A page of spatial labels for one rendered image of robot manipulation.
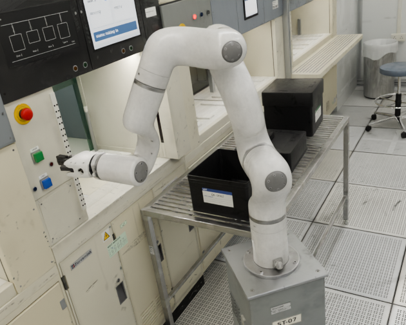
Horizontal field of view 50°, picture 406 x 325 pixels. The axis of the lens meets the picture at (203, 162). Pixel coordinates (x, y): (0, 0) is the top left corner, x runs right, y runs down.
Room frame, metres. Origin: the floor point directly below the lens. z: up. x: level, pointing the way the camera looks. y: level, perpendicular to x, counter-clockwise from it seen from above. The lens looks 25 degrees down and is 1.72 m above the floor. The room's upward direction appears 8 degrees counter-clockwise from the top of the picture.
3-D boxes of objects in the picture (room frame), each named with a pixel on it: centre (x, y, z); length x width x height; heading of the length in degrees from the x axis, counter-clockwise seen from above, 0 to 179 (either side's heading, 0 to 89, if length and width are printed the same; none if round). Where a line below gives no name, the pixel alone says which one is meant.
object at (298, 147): (2.02, -0.35, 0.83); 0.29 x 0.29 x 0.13; 59
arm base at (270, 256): (1.21, -0.18, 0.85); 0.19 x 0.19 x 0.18
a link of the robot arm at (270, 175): (1.18, -0.19, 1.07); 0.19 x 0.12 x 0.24; 7
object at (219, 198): (1.65, -0.12, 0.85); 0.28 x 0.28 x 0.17; 56
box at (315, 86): (2.40, -0.57, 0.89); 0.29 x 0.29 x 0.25; 60
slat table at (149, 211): (2.06, -0.30, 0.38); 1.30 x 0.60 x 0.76; 147
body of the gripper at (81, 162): (1.24, 0.35, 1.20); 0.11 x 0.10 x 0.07; 57
